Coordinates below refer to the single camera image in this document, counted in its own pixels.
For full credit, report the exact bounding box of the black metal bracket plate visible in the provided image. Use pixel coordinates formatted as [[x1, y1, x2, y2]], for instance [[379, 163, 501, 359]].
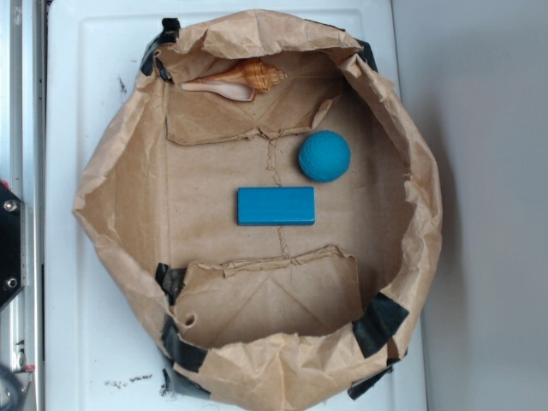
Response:
[[0, 180, 26, 311]]

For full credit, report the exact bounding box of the blue rectangular block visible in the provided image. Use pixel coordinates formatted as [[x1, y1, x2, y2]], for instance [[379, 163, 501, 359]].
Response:
[[237, 187, 316, 226]]

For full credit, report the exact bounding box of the brown paper bag bin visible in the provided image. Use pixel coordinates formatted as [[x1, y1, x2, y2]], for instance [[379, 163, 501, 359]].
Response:
[[74, 9, 443, 410]]

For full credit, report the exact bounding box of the teal golf ball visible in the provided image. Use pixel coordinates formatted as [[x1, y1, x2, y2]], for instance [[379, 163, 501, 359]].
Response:
[[298, 130, 351, 182]]

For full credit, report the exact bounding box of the aluminium frame rail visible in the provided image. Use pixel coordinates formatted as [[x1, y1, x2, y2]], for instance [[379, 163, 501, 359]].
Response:
[[1, 1, 47, 410]]

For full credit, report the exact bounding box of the orange spiral seashell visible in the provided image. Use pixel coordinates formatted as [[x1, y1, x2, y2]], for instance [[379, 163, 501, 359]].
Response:
[[181, 57, 287, 102]]

